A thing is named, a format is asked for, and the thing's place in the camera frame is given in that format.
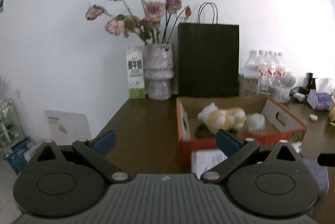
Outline white labelled plastic bottle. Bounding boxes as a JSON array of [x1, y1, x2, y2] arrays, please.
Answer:
[[191, 149, 227, 176]]

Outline tan white plush dog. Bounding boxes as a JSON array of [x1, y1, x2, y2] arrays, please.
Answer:
[[198, 102, 246, 134]]

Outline purple cloth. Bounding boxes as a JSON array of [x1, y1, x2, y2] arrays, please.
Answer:
[[303, 159, 329, 199]]

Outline blue white boxes on floor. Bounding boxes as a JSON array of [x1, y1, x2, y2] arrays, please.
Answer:
[[6, 137, 44, 175]]

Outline orange cardboard box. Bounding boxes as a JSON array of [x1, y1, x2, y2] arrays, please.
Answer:
[[177, 97, 307, 171]]

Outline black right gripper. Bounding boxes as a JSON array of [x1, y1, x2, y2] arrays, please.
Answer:
[[317, 153, 335, 167]]

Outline light green fluffy ball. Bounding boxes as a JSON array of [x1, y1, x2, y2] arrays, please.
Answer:
[[245, 113, 266, 132]]

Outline small white jar lid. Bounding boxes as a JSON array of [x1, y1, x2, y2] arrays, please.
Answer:
[[309, 114, 318, 122]]

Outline yellow ceramic mug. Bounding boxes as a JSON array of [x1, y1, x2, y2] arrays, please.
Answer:
[[328, 102, 335, 123]]

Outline purple tissue pack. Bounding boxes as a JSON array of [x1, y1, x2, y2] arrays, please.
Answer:
[[307, 90, 333, 111]]

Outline speckled grey container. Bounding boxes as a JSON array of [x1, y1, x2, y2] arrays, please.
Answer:
[[238, 74, 259, 98]]

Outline black pump bottle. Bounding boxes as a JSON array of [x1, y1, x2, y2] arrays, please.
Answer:
[[305, 72, 316, 90]]

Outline pack of water bottles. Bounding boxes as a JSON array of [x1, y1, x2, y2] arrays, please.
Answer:
[[242, 50, 286, 98]]

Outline black paper shopping bag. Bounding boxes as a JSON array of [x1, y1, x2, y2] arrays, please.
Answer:
[[178, 2, 240, 98]]

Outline green white milk carton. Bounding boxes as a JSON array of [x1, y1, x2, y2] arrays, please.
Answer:
[[126, 46, 145, 99]]

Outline grey textured vase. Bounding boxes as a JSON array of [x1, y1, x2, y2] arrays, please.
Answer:
[[143, 43, 174, 101]]

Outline dried pink rose bouquet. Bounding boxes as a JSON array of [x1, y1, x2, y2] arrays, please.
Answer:
[[85, 0, 192, 44]]

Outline white booklet against wall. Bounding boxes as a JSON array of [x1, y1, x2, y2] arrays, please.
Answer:
[[44, 110, 91, 145]]

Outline white charger with cable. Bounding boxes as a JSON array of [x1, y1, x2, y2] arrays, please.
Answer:
[[290, 86, 306, 102]]

